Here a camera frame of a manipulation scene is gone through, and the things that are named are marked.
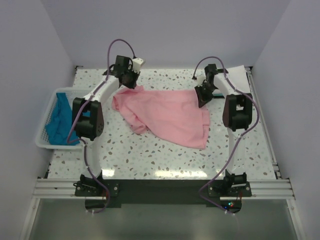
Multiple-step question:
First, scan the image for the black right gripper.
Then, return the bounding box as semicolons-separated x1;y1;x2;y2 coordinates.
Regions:
194;83;217;108

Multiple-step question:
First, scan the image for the pink t shirt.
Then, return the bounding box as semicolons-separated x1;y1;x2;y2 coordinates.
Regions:
112;86;211;149

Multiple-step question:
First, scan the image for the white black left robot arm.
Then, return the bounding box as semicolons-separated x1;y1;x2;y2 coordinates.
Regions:
71;55;145;197

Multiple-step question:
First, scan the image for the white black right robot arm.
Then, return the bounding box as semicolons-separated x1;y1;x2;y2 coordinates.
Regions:
195;64;253;197

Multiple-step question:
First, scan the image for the folded teal t shirt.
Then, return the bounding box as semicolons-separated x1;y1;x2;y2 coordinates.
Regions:
213;93;224;99

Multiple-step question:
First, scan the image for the folded white t shirt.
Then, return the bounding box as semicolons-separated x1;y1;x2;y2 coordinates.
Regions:
226;65;251;94

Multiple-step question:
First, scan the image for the blue t shirt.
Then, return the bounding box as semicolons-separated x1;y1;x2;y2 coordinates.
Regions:
45;92;80;146

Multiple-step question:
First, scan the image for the white plastic basket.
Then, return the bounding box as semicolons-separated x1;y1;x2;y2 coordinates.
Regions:
35;87;107;151

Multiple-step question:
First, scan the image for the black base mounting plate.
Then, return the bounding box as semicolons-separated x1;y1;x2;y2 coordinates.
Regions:
73;176;253;213

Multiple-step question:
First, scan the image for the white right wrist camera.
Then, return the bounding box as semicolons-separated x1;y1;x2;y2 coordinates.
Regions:
196;75;206;86

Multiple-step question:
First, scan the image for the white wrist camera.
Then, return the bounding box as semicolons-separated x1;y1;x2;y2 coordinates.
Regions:
196;75;206;86
132;57;146;73

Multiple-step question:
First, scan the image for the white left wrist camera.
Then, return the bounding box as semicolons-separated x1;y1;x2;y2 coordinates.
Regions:
132;57;146;73

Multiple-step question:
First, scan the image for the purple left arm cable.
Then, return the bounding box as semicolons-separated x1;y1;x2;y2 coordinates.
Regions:
66;38;137;214

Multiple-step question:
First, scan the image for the aluminium frame rail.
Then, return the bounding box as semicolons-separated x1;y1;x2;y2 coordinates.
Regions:
33;178;295;200

